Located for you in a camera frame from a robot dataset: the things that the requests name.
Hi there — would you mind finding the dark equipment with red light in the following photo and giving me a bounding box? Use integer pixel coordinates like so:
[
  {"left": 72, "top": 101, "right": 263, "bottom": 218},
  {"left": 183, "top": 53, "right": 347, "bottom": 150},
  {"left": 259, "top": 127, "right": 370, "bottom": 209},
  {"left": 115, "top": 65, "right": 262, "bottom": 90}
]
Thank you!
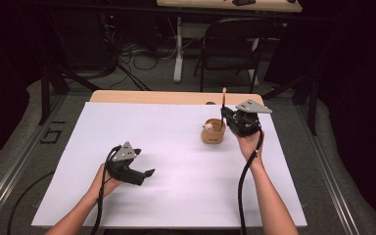
[{"left": 45, "top": 9, "right": 120, "bottom": 71}]

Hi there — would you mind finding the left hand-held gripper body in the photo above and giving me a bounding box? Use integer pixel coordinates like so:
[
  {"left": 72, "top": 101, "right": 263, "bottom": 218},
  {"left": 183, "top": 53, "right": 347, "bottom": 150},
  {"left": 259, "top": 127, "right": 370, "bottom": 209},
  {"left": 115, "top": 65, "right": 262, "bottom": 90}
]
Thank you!
[{"left": 105, "top": 140, "right": 146, "bottom": 187}]

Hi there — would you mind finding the black metal stand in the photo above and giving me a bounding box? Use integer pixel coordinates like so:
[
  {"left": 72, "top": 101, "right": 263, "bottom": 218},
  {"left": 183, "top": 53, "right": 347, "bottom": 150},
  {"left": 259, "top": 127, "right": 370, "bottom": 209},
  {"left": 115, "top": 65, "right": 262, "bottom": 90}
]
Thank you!
[
  {"left": 262, "top": 74, "right": 318, "bottom": 136},
  {"left": 38, "top": 62, "right": 103, "bottom": 126}
]

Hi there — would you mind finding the white table sheet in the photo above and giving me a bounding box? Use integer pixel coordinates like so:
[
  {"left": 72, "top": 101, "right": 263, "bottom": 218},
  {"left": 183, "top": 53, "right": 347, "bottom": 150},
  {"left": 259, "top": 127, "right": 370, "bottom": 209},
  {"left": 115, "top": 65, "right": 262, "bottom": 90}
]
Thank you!
[{"left": 31, "top": 101, "right": 307, "bottom": 228}]

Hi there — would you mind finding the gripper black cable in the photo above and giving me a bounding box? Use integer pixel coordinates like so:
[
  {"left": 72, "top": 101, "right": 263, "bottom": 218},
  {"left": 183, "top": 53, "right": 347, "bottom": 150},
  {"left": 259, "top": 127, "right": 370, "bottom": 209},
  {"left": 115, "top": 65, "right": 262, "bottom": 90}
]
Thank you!
[
  {"left": 89, "top": 145, "right": 122, "bottom": 235},
  {"left": 237, "top": 128, "right": 264, "bottom": 235}
]

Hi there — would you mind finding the aluminium floor rail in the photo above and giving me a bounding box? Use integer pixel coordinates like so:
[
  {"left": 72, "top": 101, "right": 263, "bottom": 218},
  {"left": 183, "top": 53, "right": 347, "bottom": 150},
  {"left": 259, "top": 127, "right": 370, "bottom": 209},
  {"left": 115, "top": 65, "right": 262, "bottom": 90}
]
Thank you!
[
  {"left": 0, "top": 94, "right": 67, "bottom": 227},
  {"left": 293, "top": 97, "right": 360, "bottom": 235}
]

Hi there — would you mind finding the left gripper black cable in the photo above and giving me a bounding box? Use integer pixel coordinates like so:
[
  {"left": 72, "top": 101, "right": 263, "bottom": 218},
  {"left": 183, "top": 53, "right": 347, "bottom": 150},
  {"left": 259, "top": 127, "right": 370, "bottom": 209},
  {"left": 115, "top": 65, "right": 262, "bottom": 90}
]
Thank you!
[{"left": 89, "top": 145, "right": 122, "bottom": 235}]

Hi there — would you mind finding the person's right hand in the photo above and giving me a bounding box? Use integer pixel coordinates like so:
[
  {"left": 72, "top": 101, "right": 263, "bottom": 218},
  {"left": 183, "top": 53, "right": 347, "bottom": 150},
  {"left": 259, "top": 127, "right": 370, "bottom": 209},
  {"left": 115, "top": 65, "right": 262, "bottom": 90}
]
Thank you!
[{"left": 233, "top": 128, "right": 265, "bottom": 167}]

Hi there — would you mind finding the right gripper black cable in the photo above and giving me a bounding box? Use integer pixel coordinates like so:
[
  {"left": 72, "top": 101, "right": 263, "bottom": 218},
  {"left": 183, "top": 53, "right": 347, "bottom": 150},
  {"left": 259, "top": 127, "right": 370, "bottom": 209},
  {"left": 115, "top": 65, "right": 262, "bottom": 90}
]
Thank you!
[{"left": 237, "top": 128, "right": 264, "bottom": 235}]

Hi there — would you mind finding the tan bear pen holder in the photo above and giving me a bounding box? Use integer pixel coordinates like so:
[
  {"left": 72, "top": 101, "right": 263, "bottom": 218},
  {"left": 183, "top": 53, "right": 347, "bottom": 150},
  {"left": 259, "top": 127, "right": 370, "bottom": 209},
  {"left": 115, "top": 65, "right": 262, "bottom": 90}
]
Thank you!
[{"left": 201, "top": 117, "right": 227, "bottom": 145}]

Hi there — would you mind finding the black object on desk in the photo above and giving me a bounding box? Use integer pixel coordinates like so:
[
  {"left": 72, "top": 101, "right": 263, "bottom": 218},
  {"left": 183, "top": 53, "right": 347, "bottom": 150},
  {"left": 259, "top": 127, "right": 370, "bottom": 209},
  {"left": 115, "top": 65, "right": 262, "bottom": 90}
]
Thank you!
[{"left": 231, "top": 0, "right": 258, "bottom": 7}]

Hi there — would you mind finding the black floor cable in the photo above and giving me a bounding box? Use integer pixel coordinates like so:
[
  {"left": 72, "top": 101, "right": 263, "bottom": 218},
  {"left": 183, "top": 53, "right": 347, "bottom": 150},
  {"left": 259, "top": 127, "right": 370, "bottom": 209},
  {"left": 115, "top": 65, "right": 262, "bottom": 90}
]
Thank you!
[{"left": 6, "top": 170, "right": 57, "bottom": 235}]

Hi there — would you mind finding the black folding chair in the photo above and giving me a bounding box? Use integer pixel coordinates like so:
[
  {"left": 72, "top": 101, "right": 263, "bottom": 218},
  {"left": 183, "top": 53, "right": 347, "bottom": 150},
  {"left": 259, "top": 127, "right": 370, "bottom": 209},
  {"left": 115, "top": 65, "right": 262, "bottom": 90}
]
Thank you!
[{"left": 194, "top": 18, "right": 274, "bottom": 95}]

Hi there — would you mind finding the wooden desk with white legs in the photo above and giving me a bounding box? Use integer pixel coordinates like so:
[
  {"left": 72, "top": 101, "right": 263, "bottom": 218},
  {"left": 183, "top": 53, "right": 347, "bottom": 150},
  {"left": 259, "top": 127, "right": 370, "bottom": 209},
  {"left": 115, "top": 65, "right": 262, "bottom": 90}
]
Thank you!
[{"left": 156, "top": 0, "right": 304, "bottom": 83}]

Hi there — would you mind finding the tangle of floor cables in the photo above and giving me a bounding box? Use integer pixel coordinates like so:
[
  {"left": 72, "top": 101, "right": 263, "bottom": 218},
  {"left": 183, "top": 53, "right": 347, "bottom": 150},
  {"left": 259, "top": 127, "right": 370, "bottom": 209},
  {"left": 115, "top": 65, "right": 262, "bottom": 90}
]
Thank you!
[{"left": 104, "top": 28, "right": 179, "bottom": 92}]

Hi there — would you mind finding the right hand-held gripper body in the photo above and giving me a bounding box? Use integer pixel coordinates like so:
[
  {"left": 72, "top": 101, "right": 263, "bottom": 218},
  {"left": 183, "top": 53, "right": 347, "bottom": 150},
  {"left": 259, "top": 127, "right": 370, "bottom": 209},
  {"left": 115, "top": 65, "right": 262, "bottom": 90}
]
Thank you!
[{"left": 224, "top": 99, "right": 273, "bottom": 137}]

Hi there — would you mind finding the person's left hand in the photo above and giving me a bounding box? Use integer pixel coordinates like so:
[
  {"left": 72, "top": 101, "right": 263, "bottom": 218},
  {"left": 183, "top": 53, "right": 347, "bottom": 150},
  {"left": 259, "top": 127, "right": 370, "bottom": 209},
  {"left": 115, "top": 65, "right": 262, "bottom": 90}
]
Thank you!
[{"left": 89, "top": 163, "right": 124, "bottom": 201}]

